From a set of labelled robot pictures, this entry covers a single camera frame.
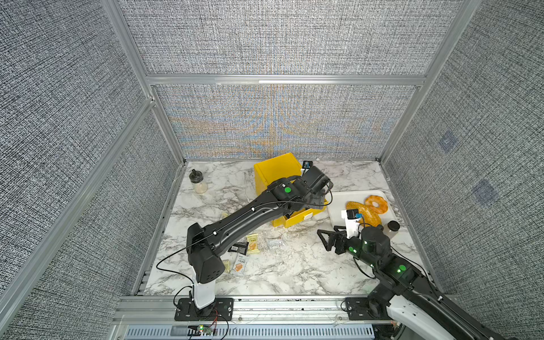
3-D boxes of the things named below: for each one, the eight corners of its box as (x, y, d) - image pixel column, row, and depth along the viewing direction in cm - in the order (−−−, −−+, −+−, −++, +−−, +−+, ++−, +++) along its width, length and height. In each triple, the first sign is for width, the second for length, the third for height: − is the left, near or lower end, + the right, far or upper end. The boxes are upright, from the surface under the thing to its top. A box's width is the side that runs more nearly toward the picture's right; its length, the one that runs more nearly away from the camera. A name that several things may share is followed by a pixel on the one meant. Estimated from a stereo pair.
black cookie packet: (228, 254, 88) (227, 252, 86) (230, 244, 91) (229, 242, 89) (248, 254, 88) (247, 252, 86) (248, 244, 91) (248, 242, 89)
